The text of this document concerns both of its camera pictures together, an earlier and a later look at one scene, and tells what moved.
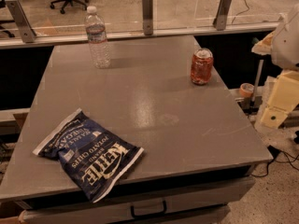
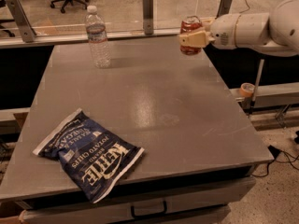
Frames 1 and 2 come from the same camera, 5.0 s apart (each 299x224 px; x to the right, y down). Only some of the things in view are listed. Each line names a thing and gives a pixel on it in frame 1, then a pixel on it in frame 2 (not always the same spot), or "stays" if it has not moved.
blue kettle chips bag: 93,159 stays
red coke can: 202,66 → 191,24
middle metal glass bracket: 148,13 stays
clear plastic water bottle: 95,27 stays
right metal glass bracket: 220,21 stays
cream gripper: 287,46 → 222,32
